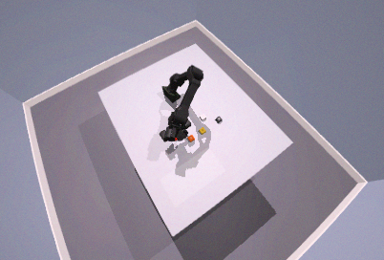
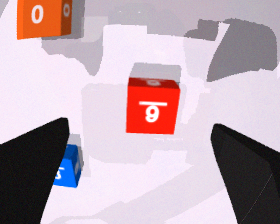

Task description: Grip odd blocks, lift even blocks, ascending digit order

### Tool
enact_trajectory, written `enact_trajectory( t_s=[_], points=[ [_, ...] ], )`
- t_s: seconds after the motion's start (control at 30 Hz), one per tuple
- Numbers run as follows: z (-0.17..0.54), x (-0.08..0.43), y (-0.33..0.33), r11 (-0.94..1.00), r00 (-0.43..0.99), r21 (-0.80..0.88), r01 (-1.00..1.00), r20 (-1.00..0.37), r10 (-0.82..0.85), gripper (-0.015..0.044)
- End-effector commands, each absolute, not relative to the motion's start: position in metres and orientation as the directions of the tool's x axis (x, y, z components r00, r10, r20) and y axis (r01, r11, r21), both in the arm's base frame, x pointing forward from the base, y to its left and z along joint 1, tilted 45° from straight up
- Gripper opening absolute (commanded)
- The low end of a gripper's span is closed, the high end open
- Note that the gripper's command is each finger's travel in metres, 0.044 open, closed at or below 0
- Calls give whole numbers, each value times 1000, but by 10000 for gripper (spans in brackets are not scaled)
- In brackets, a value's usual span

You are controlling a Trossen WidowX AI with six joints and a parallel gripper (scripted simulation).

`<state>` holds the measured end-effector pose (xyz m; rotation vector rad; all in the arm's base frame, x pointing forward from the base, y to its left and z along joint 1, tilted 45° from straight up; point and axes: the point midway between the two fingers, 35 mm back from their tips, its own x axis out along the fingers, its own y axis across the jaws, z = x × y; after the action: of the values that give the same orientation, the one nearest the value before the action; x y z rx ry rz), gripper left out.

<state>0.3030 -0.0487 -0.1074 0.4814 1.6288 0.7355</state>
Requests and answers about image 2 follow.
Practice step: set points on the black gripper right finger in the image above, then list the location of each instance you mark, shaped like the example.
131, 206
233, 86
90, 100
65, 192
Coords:
251, 174

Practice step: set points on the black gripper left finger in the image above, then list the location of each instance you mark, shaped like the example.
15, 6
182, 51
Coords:
28, 167

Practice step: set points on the blue block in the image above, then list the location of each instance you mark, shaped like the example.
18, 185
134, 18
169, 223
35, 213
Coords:
69, 171

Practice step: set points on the red block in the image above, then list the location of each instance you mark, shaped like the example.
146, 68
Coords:
152, 105

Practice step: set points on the orange block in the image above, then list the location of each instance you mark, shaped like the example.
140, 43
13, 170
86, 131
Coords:
37, 18

